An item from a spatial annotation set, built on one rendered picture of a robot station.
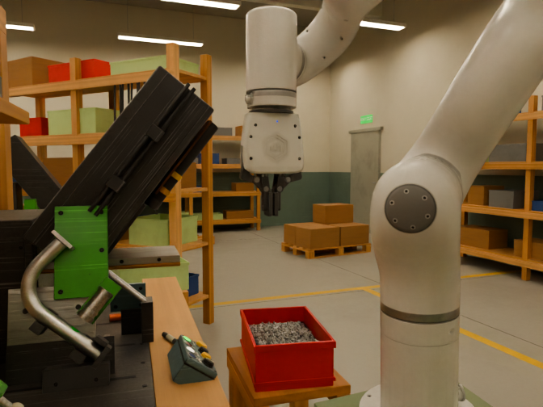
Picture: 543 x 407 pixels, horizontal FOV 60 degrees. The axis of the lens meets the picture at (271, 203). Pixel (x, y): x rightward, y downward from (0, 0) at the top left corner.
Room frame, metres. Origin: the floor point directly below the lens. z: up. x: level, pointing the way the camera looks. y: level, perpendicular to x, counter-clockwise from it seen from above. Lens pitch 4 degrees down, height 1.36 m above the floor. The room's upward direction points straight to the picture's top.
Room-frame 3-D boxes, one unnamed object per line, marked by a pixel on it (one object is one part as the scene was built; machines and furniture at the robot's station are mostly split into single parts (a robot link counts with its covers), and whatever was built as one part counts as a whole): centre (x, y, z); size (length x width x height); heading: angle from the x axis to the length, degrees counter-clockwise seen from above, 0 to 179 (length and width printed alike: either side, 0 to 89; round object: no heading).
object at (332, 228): (7.53, -0.88, 0.37); 1.20 x 0.80 x 0.74; 120
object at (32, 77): (4.34, 1.64, 1.19); 2.30 x 0.55 x 2.39; 62
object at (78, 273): (1.10, 0.44, 1.17); 0.13 x 0.12 x 0.20; 17
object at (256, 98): (0.79, 0.00, 1.47); 0.09 x 0.08 x 0.03; 107
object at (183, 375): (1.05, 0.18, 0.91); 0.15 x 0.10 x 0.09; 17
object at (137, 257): (1.25, 0.45, 1.11); 0.39 x 0.16 x 0.03; 107
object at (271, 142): (0.79, 0.00, 1.41); 0.10 x 0.07 x 0.11; 107
